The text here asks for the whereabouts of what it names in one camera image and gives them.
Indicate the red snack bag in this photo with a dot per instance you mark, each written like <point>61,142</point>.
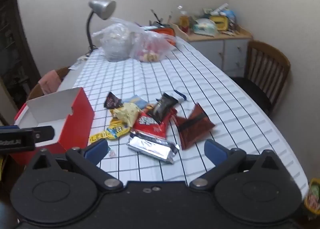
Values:
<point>150,126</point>

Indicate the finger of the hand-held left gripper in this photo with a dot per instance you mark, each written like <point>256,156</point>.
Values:
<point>46,134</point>
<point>8,127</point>

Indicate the yellow cartoon snack packet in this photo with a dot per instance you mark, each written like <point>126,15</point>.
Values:
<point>117,131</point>

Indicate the pen holder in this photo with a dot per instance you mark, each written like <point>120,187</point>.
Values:
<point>158,20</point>

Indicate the paper card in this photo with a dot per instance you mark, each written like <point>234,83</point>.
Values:
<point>78,62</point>

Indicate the white cabinet wooden top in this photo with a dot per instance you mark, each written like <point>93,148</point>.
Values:
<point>230,49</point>

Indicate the red cardboard box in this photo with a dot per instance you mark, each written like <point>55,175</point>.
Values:
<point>50,111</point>

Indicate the brown chocolate candy packet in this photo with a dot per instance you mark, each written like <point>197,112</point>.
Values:
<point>112,101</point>

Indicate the curved wooden chair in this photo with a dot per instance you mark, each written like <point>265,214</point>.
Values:
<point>35,91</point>

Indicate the silver foil packet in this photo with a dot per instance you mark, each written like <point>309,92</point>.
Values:
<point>152,146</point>

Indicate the clear plastic bag white contents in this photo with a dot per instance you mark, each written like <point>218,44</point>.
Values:
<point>116,41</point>

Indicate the orange green pouch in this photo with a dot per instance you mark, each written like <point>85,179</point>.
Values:
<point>166,32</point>

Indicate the pale yellow snack packet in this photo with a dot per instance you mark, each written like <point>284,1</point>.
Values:
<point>127,114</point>

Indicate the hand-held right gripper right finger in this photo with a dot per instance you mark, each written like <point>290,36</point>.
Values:
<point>215,151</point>

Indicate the yellow container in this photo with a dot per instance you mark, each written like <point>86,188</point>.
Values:
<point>220,22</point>

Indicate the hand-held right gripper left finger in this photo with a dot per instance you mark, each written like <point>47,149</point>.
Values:
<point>96,149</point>

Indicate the reddish brown foil packet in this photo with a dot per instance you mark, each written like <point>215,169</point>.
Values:
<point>195,126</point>

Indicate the pink towel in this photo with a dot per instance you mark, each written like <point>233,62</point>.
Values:
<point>49,82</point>

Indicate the white checked tablecloth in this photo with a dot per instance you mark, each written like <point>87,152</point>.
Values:
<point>212,81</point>

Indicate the wooden chair dark seat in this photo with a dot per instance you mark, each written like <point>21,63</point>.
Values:
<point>267,69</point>

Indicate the yellow basket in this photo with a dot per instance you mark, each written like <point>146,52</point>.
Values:
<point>313,199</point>

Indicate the dark display cabinet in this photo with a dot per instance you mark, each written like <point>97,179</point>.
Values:
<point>12,56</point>

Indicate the white blue snack packet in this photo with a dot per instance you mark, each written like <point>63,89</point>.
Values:
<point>180,96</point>

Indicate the tissue pack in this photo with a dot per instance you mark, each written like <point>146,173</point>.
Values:
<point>205,27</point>

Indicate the black snack packet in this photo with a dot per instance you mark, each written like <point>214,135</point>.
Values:
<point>162,106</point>

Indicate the clear plastic bag pink contents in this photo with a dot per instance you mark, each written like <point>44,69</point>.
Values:
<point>152,49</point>

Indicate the grey desk lamp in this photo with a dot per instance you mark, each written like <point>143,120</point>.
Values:
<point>102,9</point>

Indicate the small wrapped candy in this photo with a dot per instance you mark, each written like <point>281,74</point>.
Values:
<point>111,153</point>

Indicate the light blue cookie packet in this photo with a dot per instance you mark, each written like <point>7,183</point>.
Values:
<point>136,101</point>

